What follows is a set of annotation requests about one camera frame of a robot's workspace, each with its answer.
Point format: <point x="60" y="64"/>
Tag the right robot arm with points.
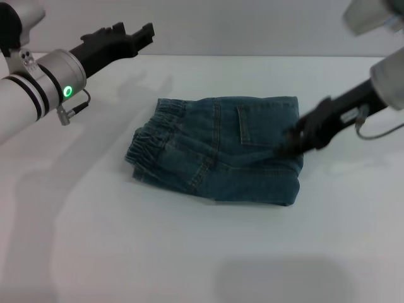
<point x="385" y="63"/>

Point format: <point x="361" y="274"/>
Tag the blue denim shorts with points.
<point x="221" y="164"/>

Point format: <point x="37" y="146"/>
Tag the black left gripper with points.
<point x="101" y="47"/>

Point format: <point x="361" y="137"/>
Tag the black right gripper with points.
<point x="334" y="116"/>

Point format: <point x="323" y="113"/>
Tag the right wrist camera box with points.
<point x="349" y="116"/>

